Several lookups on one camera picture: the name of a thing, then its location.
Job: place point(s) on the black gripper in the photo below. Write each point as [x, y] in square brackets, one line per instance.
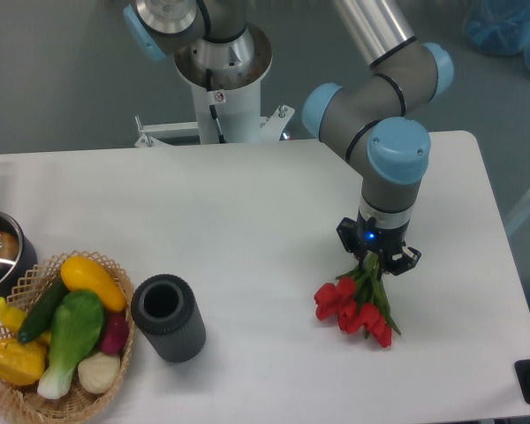
[382, 235]

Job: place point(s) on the red tulip bouquet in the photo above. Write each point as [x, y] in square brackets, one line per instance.
[358, 300]

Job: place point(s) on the dark grey ribbed vase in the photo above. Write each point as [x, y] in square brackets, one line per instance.
[166, 312]

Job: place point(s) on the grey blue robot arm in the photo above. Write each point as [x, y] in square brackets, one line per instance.
[366, 127]

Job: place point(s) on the blue plastic bag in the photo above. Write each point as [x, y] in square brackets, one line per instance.
[500, 28]

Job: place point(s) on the red radish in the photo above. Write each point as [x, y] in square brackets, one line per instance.
[115, 334]

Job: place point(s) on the yellow squash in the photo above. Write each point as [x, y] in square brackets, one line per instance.
[82, 273]

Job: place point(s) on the white garlic bulb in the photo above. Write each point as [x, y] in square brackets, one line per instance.
[98, 372]

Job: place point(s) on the green bok choy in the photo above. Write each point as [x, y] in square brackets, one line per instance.
[75, 329]

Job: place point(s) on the dark green cucumber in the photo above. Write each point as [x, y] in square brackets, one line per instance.
[40, 317]

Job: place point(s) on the yellow bell pepper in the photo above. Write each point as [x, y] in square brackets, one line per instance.
[21, 364]

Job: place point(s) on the woven wicker basket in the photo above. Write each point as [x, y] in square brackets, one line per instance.
[22, 404]

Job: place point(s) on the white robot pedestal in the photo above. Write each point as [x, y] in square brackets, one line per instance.
[225, 82]

